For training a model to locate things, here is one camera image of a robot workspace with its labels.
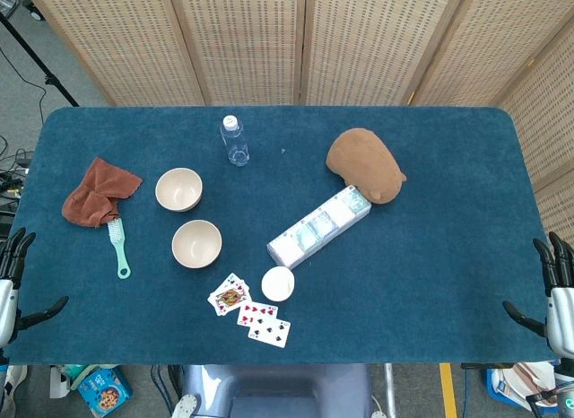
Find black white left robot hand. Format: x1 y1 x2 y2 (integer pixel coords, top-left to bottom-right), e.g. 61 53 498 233
0 227 70 348

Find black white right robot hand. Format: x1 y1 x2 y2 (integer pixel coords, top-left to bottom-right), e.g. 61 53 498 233
501 231 574 361

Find cream bowl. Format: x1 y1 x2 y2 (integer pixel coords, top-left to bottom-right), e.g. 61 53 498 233
154 167 204 213
171 219 223 270

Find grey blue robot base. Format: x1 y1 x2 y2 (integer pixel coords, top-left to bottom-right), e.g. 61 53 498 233
180 363 374 418

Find white plate with utensils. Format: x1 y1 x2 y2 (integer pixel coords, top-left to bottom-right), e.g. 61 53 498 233
501 361 561 399

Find green white package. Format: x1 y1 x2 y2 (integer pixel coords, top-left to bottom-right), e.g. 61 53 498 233
48 363 93 400

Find blue plastic crate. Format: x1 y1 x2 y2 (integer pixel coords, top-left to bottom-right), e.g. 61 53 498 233
485 361 561 413

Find woven folding screen panel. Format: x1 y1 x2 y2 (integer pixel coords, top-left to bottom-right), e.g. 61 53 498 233
494 27 574 191
408 0 574 108
532 174 574 249
169 0 308 107
22 0 206 108
299 0 468 107

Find mint green scrub brush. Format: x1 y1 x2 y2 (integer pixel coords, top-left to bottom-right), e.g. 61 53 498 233
107 217 133 281

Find blue cookie box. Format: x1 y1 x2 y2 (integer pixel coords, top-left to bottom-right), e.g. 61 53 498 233
76 367 135 418

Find brown microfibre cloth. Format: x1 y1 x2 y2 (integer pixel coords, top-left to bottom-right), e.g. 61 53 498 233
61 156 144 230

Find metal table leg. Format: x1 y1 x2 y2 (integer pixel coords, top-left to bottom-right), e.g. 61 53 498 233
382 362 399 418

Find white power strip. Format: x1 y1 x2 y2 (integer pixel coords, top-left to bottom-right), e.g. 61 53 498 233
170 393 201 418

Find king playing card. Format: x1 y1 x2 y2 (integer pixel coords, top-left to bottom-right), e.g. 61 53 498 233
206 283 251 318

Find clubs playing card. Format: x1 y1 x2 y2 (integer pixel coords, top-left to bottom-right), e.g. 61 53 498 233
221 272 248 294

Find black tripod stand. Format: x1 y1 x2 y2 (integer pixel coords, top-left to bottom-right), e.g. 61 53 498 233
0 12 81 108

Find brown plush toy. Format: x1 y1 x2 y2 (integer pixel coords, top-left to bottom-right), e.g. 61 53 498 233
325 127 408 205

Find hearts playing card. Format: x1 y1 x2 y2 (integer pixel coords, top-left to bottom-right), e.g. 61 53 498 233
236 301 280 328

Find white pill organizer box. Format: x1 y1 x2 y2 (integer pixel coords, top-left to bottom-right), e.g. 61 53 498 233
266 184 373 271

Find spades playing card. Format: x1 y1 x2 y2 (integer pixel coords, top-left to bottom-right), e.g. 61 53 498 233
247 318 292 349

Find clear plastic water bottle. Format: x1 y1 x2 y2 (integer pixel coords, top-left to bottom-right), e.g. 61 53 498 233
219 114 251 168

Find black floor cables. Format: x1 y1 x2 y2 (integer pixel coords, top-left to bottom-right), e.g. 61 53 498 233
0 135 35 215

